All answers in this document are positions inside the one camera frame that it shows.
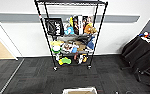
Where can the green yellow toy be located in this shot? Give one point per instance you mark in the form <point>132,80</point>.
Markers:
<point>65,61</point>

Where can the white door frame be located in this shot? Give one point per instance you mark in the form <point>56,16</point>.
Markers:
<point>6,40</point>

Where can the white box brown print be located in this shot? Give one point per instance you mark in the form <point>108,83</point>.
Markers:
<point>88,20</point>

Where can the yellow bag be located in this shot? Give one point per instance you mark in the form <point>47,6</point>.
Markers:
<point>56,41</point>

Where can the grey floor threshold strip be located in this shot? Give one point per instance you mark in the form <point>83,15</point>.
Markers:
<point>11,76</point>

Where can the tan cardboard box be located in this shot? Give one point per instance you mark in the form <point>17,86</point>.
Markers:
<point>80,92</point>

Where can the brown cardboard carton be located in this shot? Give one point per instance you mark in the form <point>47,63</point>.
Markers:
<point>81,45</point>

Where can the green white bowl stack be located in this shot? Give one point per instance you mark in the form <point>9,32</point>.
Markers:
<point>56,48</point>

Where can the white bottle dark print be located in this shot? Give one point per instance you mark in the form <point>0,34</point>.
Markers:
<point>81,59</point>

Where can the orange plush toy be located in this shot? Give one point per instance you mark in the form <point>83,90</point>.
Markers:
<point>90,29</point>

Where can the colourful printed packet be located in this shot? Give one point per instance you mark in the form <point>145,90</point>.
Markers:
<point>67,47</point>

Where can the small blue pouch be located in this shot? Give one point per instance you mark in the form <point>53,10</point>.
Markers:
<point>74,50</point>

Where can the blue cloth toy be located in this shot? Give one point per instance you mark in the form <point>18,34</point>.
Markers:
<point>91,43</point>

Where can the small orange toy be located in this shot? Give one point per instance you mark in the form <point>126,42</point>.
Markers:
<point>85,59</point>

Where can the blue plush toy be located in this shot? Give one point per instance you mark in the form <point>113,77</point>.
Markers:
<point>69,30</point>

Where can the yellow toy figure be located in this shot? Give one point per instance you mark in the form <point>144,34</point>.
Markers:
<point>71,21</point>

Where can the black box white side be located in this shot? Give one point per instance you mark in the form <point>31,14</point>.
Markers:
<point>77,25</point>

